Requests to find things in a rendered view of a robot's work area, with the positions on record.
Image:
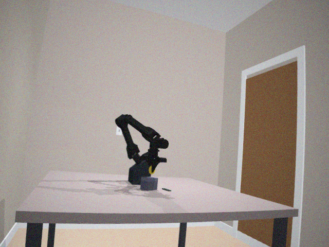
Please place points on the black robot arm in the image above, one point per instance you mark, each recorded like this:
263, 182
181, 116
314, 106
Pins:
147, 133

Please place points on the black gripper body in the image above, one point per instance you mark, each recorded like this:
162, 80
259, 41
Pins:
157, 159

